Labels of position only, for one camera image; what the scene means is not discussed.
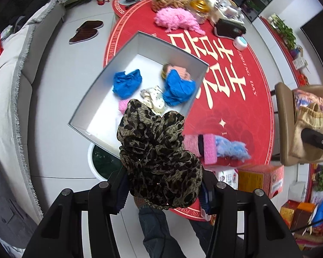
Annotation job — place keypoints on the black clothing on sofa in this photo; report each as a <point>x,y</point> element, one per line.
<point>17,12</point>

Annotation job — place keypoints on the cream polka dot scrunchie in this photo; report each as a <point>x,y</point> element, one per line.
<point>153,98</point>

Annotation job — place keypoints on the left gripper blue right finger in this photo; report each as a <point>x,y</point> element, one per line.
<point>207,192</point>

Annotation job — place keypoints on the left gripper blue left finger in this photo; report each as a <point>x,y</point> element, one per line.
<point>119,185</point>

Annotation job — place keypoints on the leopard print scrunchie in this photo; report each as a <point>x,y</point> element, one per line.
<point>160,170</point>

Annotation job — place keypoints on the gold lid glass jar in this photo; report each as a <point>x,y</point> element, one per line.
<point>200,10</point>

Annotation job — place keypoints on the black radio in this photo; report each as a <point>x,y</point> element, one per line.
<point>228,29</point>

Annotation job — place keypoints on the pink knit sock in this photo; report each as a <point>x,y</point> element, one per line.
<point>177,71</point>

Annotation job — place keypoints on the blue plastic glove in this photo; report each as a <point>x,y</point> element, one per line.
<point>177,90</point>

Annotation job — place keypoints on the beige sock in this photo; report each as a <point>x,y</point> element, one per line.
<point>308,125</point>

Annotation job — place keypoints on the pair of brown slippers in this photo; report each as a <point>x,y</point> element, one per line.
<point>87,31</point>

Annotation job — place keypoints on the red round table mat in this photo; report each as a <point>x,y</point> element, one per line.
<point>234,98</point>

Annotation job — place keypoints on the grey open cardboard box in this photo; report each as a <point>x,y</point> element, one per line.
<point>97,116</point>

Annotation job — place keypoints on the white blue round device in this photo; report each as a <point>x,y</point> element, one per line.
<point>240,43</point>

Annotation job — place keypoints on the grey jacket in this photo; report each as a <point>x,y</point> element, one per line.
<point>16,226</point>

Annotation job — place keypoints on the large pink foam block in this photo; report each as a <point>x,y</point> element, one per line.
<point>209,149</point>

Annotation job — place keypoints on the light blue fluffy cloth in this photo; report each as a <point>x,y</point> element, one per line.
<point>232,149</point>

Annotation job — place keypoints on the small pink foam block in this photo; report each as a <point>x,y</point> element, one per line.
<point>122,105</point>

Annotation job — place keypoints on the red patterned carton box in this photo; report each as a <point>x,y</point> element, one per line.
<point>269,178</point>

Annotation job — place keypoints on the brown leather chair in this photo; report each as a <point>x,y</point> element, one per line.
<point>287,117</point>

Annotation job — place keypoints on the grey sofa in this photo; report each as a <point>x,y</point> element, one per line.
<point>19,62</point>

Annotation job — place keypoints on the floral cushion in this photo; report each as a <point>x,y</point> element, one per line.
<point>304,98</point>

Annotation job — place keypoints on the fluffy pink yarn cloth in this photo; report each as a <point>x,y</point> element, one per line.
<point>177,18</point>

